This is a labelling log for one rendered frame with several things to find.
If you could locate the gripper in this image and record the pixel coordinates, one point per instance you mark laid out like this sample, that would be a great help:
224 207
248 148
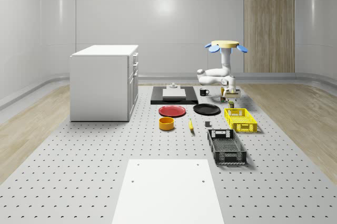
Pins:
233 94

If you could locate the flat-sided can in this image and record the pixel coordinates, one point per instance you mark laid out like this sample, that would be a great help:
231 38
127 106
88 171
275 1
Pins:
231 104

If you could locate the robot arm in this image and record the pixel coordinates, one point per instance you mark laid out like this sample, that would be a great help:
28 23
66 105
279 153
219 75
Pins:
214 74

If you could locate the puzzle cube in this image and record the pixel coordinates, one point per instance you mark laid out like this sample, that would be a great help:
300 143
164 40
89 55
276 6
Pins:
223 99

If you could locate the yellow basket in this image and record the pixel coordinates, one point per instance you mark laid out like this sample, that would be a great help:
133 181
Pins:
241 120

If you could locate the black mug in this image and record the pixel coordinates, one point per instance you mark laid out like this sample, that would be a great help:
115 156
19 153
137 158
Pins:
203 92

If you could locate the black plate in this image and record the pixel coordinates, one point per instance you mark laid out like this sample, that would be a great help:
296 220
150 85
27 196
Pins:
207 109

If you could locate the grey cube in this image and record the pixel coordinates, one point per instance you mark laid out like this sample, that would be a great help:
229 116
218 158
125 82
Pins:
208 124

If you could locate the banana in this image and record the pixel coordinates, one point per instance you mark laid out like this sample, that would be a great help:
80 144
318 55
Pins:
191 125

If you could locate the dark grey basket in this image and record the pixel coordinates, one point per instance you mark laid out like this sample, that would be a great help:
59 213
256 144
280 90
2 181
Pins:
226 146

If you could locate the red plate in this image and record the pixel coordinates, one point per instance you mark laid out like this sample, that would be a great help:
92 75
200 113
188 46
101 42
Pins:
172 111

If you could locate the yellow bowl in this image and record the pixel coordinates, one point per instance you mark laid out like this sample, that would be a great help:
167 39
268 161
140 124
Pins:
166 125

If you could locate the black stove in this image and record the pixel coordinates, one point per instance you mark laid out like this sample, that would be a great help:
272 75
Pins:
158 97

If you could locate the white board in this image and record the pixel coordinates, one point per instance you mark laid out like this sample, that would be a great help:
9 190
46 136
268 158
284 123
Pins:
168 192

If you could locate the white cabinet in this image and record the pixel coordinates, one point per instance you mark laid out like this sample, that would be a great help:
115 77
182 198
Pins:
100 87

